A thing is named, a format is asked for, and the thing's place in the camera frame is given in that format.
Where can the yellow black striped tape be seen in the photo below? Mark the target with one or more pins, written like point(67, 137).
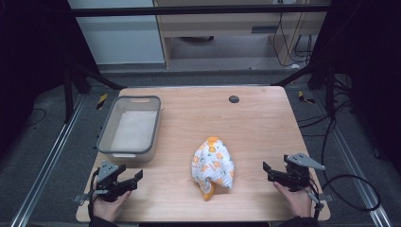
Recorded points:
point(304, 97)
point(101, 101)

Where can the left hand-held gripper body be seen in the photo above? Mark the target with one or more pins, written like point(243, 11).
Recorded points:
point(107, 186)

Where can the white cabinet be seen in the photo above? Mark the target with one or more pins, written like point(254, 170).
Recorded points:
point(119, 34)

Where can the aluminium floor rail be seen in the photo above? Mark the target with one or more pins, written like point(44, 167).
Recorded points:
point(356, 170)
point(47, 160)

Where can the person's left hand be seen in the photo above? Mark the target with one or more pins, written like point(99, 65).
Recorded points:
point(108, 208)

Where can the white orange patterned cloth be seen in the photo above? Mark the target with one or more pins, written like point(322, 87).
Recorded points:
point(212, 167)

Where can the person's right hand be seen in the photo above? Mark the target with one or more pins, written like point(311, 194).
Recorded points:
point(298, 201)

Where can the black metal stand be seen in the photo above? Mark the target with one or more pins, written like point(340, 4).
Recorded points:
point(67, 94)
point(330, 94)

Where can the dark round table grommet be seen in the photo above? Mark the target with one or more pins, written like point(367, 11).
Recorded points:
point(234, 99)

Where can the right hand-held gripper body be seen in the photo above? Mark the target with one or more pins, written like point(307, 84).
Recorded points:
point(298, 171)

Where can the black horizontal frame bar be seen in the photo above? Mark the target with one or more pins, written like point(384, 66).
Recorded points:
point(189, 11)

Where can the light wooden desk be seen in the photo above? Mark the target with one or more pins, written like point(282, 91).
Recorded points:
point(220, 26)

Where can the grey plastic bin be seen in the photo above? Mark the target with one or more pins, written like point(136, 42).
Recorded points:
point(132, 132)

